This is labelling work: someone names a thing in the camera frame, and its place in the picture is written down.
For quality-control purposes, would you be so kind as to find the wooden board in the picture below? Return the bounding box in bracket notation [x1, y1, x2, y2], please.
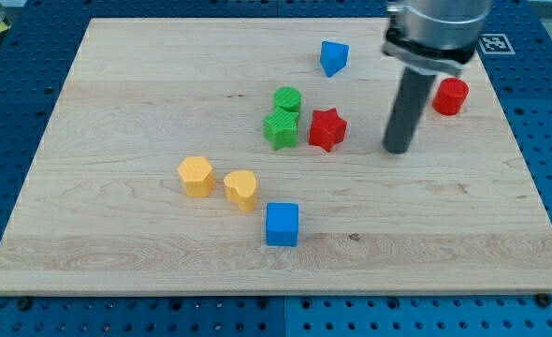
[0, 18, 552, 297]

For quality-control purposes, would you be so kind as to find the white fiducial marker tag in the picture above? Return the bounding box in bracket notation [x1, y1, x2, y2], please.
[478, 34, 516, 55]

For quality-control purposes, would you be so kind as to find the green star block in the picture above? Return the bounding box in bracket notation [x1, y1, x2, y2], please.
[263, 107, 299, 151]

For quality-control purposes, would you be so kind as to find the red star block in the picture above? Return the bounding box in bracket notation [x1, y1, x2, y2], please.
[308, 108, 347, 152]

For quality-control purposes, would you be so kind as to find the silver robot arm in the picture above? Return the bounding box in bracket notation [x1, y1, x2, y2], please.
[382, 0, 492, 154]

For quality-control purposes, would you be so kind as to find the red cylinder block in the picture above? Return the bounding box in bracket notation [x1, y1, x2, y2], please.
[432, 78, 469, 116]

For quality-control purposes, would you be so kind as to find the yellow heart block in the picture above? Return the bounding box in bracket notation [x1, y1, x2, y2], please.
[224, 170, 257, 212]

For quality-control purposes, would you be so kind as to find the yellow hexagon block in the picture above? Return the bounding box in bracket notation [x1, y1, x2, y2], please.
[177, 156, 215, 198]

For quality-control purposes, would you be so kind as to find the blue cube block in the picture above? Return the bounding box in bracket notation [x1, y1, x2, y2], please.
[265, 202, 299, 247]

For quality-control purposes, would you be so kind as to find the green cylinder block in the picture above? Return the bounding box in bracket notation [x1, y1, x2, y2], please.
[273, 86, 302, 112]

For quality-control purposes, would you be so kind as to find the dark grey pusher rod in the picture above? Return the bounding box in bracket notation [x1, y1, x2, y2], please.
[383, 67, 436, 154]

